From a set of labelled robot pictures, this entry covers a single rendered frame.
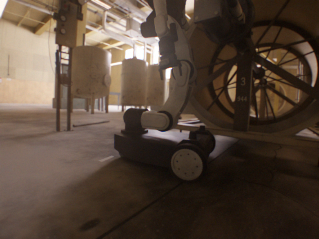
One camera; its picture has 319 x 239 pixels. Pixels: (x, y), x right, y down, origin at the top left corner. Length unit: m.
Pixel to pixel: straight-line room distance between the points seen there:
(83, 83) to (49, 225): 4.90
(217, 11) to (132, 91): 6.23
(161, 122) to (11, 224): 0.83
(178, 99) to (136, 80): 5.89
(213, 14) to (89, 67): 4.84
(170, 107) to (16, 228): 0.91
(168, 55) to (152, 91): 6.96
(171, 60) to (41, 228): 0.87
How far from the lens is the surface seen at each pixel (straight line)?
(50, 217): 0.71
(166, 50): 0.92
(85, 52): 5.54
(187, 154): 0.85
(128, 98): 6.88
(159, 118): 1.07
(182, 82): 1.02
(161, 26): 0.96
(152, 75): 7.95
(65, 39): 2.42
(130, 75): 6.95
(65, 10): 2.46
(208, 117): 1.90
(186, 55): 1.11
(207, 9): 0.83
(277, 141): 1.53
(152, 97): 7.83
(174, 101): 1.08
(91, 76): 5.37
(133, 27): 9.63
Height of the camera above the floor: 0.39
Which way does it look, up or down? 4 degrees down
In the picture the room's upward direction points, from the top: 2 degrees clockwise
